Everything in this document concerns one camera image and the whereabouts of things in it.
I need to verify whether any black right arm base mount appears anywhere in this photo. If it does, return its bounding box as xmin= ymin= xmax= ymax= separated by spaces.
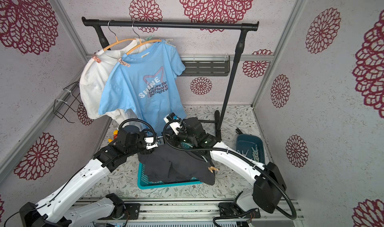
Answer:
xmin=218 ymin=202 xmax=261 ymax=220

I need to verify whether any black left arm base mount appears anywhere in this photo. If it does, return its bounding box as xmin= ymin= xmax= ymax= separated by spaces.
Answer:
xmin=98 ymin=194 xmax=141 ymax=220

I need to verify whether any black wall shelf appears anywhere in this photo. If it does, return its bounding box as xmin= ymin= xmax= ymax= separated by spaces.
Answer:
xmin=181 ymin=55 xmax=231 ymax=77

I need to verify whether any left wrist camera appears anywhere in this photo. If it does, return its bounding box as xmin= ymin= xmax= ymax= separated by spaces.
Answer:
xmin=144 ymin=137 xmax=159 ymax=150

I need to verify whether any mint green clothespin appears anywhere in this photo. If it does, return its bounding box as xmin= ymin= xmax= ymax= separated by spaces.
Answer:
xmin=145 ymin=35 xmax=154 ymax=41

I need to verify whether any wooden hanger with metal hook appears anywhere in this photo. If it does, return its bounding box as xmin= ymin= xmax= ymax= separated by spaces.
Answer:
xmin=103 ymin=20 xmax=137 ymax=52

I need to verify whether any black wire wall rack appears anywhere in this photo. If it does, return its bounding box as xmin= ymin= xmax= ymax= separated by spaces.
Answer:
xmin=53 ymin=81 xmax=81 ymax=124

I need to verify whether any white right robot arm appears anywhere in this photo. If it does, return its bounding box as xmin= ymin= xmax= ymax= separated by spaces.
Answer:
xmin=163 ymin=113 xmax=298 ymax=220

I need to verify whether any white t-shirt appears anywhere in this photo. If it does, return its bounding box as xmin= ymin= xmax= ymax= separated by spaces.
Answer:
xmin=80 ymin=49 xmax=122 ymax=120

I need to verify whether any dark grey t-shirt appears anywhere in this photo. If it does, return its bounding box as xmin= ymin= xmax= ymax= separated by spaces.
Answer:
xmin=138 ymin=144 xmax=216 ymax=186

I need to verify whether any black clothes rack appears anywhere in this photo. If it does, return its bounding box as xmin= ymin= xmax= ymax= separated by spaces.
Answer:
xmin=81 ymin=16 xmax=260 ymax=142

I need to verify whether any tan yellow clothespin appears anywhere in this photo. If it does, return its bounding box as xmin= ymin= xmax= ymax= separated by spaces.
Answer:
xmin=208 ymin=166 xmax=219 ymax=174

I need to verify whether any yellow plush toy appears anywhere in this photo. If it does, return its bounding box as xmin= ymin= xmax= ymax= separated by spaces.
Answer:
xmin=108 ymin=130 xmax=118 ymax=143

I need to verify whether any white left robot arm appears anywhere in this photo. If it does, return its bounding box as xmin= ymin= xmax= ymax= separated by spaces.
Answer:
xmin=17 ymin=118 xmax=158 ymax=227

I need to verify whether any light blue t-shirt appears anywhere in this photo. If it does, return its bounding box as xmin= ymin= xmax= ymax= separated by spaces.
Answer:
xmin=99 ymin=41 xmax=186 ymax=135

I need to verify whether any teal perforated tray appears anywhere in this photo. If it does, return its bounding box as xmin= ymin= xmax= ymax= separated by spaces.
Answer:
xmin=137 ymin=141 xmax=205 ymax=191

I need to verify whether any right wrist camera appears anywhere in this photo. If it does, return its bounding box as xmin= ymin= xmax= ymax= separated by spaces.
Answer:
xmin=164 ymin=112 xmax=182 ymax=135

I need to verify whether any white clothespin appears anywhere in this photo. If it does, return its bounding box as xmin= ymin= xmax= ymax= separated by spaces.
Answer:
xmin=165 ymin=39 xmax=175 ymax=47

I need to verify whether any teal plastic clothespin bin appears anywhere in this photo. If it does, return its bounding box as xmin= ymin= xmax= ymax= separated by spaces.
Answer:
xmin=236 ymin=134 xmax=266 ymax=164

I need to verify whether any peach beige clothespin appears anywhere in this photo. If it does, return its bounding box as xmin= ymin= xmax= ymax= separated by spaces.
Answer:
xmin=117 ymin=58 xmax=130 ymax=67

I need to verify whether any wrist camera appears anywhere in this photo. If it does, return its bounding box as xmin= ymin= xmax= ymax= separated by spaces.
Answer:
xmin=144 ymin=137 xmax=159 ymax=150
xmin=164 ymin=112 xmax=182 ymax=135

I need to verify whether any pink clothespin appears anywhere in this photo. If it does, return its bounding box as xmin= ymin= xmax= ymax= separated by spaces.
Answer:
xmin=92 ymin=55 xmax=102 ymax=64

